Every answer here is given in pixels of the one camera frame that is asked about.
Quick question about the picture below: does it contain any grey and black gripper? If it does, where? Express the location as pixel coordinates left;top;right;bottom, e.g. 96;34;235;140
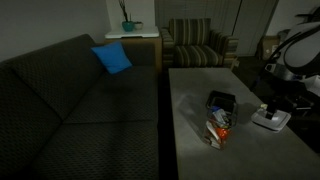
258;70;315;119

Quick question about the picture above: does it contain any white container lid with button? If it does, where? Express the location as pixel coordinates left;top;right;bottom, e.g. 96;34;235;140
251;109;291;132

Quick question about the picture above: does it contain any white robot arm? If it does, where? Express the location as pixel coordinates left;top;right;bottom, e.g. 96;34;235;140
250;20;320;116

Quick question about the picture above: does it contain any candle in glass jar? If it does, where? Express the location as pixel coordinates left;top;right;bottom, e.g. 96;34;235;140
260;104;268;110

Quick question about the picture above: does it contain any clear container with snacks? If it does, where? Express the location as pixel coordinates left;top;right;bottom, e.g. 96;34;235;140
203;97;237;149

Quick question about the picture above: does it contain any cardboard box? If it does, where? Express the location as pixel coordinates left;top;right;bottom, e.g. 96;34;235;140
258;36;280;60

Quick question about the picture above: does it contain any striped armchair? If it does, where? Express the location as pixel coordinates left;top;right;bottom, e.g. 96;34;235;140
160;18;238;70

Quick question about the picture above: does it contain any wooden side table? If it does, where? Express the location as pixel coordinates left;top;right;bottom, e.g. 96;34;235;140
104;32;162;73

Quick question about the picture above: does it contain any white tray on side table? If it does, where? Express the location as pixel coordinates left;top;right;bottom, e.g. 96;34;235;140
105;26;159;39

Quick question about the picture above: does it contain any small white pot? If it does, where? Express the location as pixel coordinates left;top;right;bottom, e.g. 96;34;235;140
134;21;144;30

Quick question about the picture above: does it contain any teal plant pot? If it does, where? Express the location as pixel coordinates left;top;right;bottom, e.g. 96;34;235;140
122;21;134;32

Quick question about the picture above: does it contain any blue cushion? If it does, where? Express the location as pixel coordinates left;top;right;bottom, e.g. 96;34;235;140
92;41;132;74

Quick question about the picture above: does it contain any dark grey sofa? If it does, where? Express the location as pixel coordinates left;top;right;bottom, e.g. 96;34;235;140
0;34;159;180

